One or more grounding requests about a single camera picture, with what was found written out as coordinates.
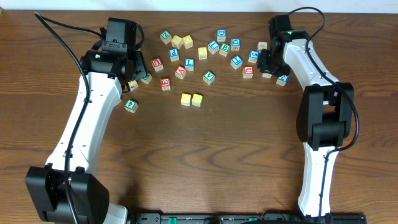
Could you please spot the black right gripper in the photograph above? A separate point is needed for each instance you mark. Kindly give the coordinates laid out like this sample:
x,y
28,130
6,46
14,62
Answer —
x,y
265,62

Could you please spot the green R wooden block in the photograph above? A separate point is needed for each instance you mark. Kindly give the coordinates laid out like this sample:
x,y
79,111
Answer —
x,y
266,75

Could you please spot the blue l block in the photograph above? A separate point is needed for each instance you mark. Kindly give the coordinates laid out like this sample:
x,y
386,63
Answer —
x,y
190,64
213,47

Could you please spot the yellow C wooden block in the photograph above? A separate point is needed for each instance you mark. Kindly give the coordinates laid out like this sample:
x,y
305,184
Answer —
x,y
186,99

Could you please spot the yellow O wooden block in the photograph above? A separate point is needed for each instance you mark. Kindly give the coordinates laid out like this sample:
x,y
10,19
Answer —
x,y
197,100

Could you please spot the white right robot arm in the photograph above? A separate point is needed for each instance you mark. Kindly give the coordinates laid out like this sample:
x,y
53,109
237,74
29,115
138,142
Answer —
x,y
324,117

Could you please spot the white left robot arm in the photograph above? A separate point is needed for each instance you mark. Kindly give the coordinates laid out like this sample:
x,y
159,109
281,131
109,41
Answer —
x,y
65,189

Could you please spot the green N wooden block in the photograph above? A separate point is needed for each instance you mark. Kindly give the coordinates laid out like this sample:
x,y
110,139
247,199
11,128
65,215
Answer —
x,y
146,79

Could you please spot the yellow K wooden block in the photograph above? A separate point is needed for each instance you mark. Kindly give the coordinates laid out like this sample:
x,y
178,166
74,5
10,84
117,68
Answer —
x,y
133,85

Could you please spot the blue X wooden block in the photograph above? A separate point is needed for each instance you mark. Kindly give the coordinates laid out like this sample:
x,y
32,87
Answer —
x,y
261,46

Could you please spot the blue 5 wooden block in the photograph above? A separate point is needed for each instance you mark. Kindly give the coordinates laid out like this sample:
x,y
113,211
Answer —
x,y
253,56

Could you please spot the red U block left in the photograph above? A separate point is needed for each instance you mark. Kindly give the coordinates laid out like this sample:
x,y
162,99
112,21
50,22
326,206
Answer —
x,y
157,64

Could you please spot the red u block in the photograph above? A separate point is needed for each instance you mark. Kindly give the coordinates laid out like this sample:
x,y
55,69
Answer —
x,y
248,72
157,64

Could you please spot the blue 2 wooden block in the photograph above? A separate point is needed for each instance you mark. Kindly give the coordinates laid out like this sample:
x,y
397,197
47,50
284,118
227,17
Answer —
x,y
282,80

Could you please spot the red U block right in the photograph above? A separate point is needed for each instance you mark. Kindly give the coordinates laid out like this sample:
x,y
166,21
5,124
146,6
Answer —
x,y
248,72

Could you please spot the green 4 wooden block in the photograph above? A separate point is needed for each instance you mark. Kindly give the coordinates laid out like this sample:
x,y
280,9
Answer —
x,y
131,105

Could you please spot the blue I wooden block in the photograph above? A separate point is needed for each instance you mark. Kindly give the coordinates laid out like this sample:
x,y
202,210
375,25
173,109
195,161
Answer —
x,y
236,62

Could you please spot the blue P wooden block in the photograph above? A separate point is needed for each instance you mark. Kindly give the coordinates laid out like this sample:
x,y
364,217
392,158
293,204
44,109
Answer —
x,y
174,54

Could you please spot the red A wooden block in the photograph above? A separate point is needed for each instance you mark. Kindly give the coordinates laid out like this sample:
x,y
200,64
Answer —
x,y
180,72

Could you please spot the blue D block right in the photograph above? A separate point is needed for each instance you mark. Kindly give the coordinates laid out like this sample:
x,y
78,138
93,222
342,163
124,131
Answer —
x,y
235,44

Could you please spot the blue d block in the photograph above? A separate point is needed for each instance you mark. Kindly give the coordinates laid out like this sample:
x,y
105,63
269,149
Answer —
x,y
235,44
221,35

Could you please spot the green Z wooden block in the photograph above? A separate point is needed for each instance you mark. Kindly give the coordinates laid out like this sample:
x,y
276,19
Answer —
x,y
166,37

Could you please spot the yellow block beside Z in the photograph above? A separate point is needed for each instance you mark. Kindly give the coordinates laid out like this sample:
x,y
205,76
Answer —
x,y
177,41

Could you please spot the green B wooden block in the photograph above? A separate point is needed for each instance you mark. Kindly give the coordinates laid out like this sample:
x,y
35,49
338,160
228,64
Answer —
x,y
224,49

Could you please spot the yellow Q wooden block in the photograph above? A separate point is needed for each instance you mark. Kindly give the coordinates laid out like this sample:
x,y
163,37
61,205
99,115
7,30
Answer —
x,y
187,41

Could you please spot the blue D block top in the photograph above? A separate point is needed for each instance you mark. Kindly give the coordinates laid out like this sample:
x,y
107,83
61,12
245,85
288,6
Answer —
x,y
221,35

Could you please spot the green V block centre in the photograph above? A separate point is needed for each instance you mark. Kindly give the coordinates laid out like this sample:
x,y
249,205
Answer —
x,y
209,77

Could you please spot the yellow S wooden block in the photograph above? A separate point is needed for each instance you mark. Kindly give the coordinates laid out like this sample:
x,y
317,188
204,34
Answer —
x,y
202,53

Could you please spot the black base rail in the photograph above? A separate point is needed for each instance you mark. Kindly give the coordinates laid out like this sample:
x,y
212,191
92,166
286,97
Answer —
x,y
264,218

